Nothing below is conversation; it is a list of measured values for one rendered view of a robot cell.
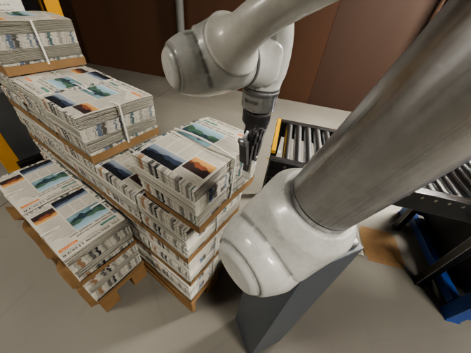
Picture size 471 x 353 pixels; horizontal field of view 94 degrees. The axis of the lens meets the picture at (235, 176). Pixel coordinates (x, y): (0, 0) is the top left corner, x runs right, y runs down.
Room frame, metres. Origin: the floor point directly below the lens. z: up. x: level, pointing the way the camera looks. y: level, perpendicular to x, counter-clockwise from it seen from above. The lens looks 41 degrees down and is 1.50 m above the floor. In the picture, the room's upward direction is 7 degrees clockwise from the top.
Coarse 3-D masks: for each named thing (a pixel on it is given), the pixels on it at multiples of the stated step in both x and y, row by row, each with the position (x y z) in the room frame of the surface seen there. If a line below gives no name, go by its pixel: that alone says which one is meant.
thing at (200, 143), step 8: (184, 128) 0.75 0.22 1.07; (184, 136) 0.69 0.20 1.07; (192, 136) 0.70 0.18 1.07; (200, 136) 0.71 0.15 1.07; (200, 144) 0.65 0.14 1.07; (208, 144) 0.66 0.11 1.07; (216, 144) 0.66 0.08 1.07; (208, 152) 0.61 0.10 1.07; (216, 152) 0.61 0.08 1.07; (232, 152) 0.63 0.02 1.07; (224, 160) 0.57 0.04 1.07; (232, 160) 0.60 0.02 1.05; (232, 168) 0.60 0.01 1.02; (232, 176) 0.60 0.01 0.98; (232, 192) 0.61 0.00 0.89
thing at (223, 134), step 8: (200, 120) 0.84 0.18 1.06; (208, 120) 0.85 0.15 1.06; (216, 120) 0.86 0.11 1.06; (192, 128) 0.75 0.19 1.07; (200, 128) 0.77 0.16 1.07; (208, 128) 0.77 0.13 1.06; (216, 128) 0.78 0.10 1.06; (224, 128) 0.80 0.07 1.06; (232, 128) 0.81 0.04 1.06; (208, 136) 0.71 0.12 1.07; (216, 136) 0.72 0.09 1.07; (224, 136) 0.73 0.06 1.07; (232, 136) 0.74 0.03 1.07; (240, 136) 0.75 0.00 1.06; (224, 144) 0.67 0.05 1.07; (232, 144) 0.68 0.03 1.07; (240, 168) 0.64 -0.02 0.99; (240, 176) 0.64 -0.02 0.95; (240, 184) 0.65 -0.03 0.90
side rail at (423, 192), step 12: (276, 156) 1.03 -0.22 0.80; (276, 168) 0.98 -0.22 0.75; (288, 168) 0.97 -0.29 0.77; (420, 192) 0.87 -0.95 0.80; (432, 192) 0.88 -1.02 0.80; (396, 204) 0.87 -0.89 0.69; (408, 204) 0.87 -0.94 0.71; (420, 204) 0.86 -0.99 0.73; (432, 204) 0.85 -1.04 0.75; (444, 204) 0.84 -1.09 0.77; (456, 204) 0.84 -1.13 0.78; (468, 204) 0.83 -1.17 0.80; (444, 216) 0.83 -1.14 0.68; (456, 216) 0.83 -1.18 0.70; (468, 216) 0.82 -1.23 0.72
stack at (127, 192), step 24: (48, 144) 1.01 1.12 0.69; (144, 144) 0.94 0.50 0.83; (96, 168) 0.72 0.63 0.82; (120, 168) 0.73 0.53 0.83; (96, 192) 0.80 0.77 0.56; (120, 192) 0.64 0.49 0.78; (144, 192) 0.60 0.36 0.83; (144, 216) 0.57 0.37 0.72; (168, 216) 0.50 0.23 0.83; (144, 240) 0.60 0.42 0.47; (168, 240) 0.49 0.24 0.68; (192, 240) 0.47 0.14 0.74; (216, 240) 0.59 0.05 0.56; (144, 264) 0.64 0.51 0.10; (168, 264) 0.52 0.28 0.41; (192, 264) 0.46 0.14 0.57; (216, 264) 0.62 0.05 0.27; (168, 288) 0.55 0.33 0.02; (192, 288) 0.45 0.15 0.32; (192, 312) 0.44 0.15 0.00
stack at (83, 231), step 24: (24, 168) 0.88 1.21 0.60; (48, 168) 0.90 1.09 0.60; (24, 192) 0.71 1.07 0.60; (48, 192) 0.73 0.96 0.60; (72, 192) 0.75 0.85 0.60; (24, 216) 0.57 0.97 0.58; (48, 216) 0.58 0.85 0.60; (72, 216) 0.60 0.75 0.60; (96, 216) 0.62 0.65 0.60; (120, 216) 0.63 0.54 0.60; (48, 240) 0.46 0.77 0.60; (72, 240) 0.48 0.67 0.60; (96, 240) 0.50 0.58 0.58; (120, 240) 0.58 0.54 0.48; (72, 264) 0.40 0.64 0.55; (96, 264) 0.46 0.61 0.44; (120, 264) 0.53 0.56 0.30; (96, 288) 0.41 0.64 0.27
